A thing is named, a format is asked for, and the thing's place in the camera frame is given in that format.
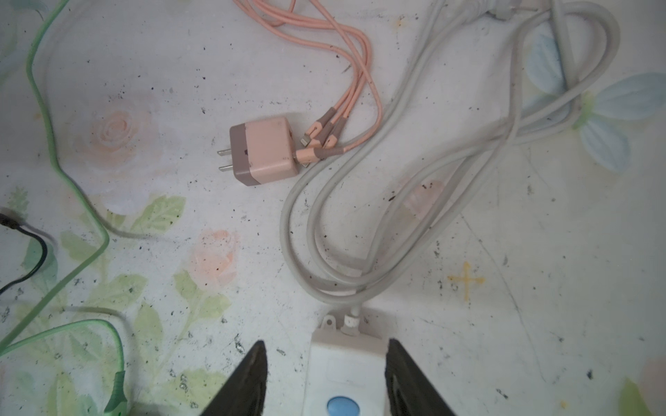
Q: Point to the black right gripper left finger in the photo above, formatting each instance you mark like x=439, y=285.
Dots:
x=244, y=392

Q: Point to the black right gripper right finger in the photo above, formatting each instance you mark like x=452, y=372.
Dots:
x=409, y=390

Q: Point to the white blue power strip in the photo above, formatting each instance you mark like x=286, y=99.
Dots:
x=345, y=373

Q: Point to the pink charger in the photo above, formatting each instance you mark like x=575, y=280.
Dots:
x=261, y=152

